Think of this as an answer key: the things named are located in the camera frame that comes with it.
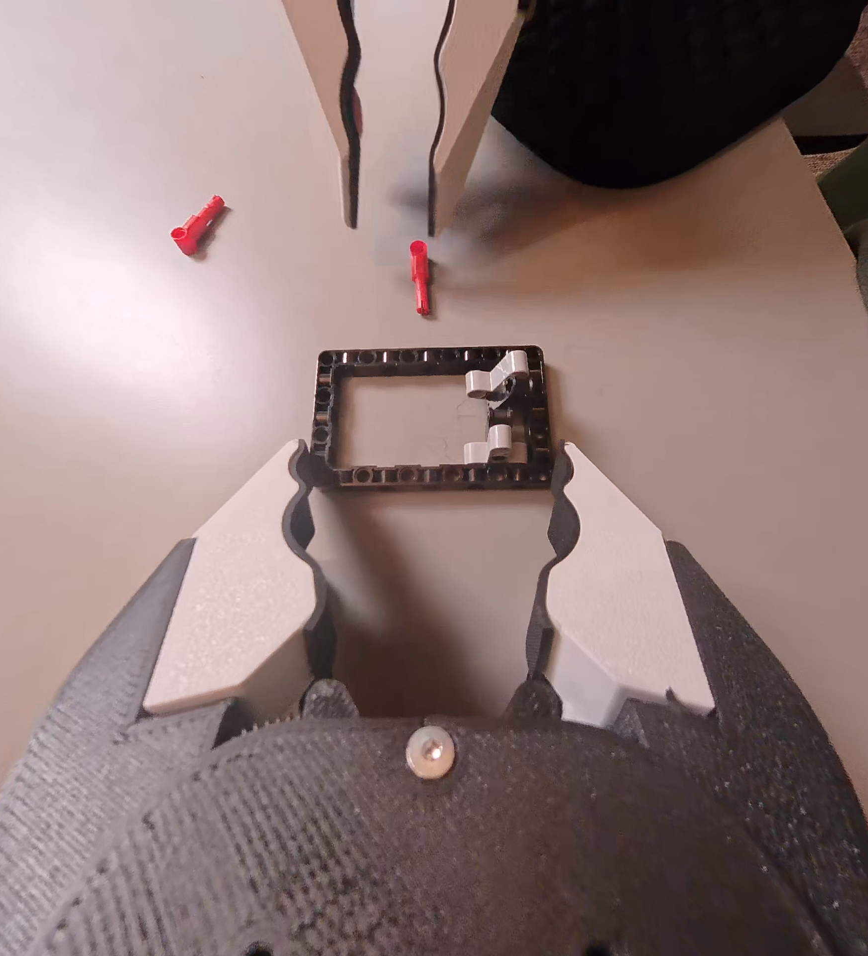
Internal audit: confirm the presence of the grey lego connector assembly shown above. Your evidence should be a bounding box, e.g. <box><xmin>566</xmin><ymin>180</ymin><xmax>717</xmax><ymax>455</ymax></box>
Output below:
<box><xmin>464</xmin><ymin>351</ymin><xmax>530</xmax><ymax>397</ymax></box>

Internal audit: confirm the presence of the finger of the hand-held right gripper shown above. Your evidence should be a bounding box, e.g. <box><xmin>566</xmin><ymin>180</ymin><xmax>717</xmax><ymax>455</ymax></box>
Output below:
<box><xmin>426</xmin><ymin>0</ymin><xmax>530</xmax><ymax>239</ymax></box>
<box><xmin>280</xmin><ymin>0</ymin><xmax>366</xmax><ymax>230</ymax></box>

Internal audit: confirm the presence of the red lego ring connector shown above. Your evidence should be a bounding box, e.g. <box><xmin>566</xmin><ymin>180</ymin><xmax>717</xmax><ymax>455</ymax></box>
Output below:
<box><xmin>171</xmin><ymin>194</ymin><xmax>227</xmax><ymax>257</ymax></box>

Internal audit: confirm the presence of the red lego axle pin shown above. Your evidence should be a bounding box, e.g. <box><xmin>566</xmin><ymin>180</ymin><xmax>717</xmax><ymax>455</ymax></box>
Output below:
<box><xmin>408</xmin><ymin>239</ymin><xmax>435</xmax><ymax>316</ymax></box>

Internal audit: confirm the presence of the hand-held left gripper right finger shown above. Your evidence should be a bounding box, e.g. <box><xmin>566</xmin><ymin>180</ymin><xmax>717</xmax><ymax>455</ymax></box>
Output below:
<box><xmin>523</xmin><ymin>441</ymin><xmax>719</xmax><ymax>729</ymax></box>

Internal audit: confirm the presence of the grey and black lego assembly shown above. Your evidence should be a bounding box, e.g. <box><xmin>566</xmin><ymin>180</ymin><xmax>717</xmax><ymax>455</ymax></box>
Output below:
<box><xmin>462</xmin><ymin>424</ymin><xmax>515</xmax><ymax>463</ymax></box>

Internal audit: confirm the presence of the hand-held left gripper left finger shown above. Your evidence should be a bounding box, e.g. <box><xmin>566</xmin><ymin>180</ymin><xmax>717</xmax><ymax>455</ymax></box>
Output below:
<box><xmin>141</xmin><ymin>439</ymin><xmax>330</xmax><ymax>718</ymax></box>

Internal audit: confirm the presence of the black rectangular lego frame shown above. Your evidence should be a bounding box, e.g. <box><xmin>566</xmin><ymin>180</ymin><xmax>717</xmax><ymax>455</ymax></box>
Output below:
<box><xmin>313</xmin><ymin>344</ymin><xmax>560</xmax><ymax>492</ymax></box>

